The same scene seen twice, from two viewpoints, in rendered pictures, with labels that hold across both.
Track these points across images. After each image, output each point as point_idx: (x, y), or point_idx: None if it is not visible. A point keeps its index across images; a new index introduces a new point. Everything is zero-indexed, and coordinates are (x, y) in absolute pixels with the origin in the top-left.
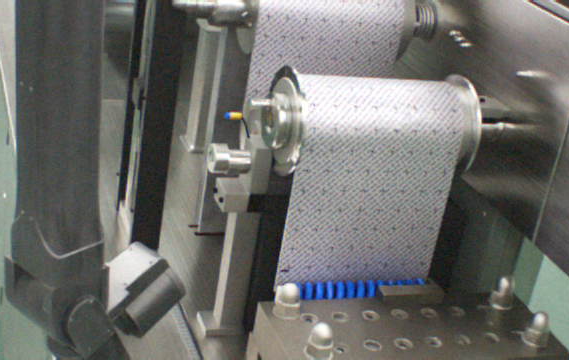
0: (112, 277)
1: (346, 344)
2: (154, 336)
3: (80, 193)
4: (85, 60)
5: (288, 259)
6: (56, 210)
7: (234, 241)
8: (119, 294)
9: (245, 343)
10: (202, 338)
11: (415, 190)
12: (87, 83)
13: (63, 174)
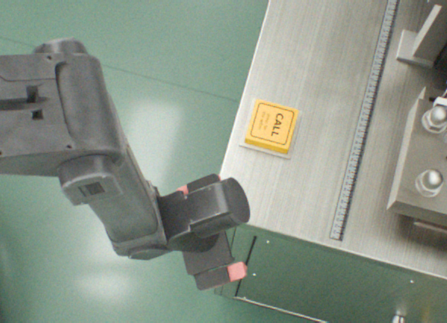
0: (186, 208)
1: None
2: (351, 45)
3: (131, 222)
4: (119, 197)
5: None
6: (111, 228)
7: (436, 17)
8: (184, 227)
9: (426, 81)
10: (392, 61)
11: None
12: (124, 201)
13: (114, 221)
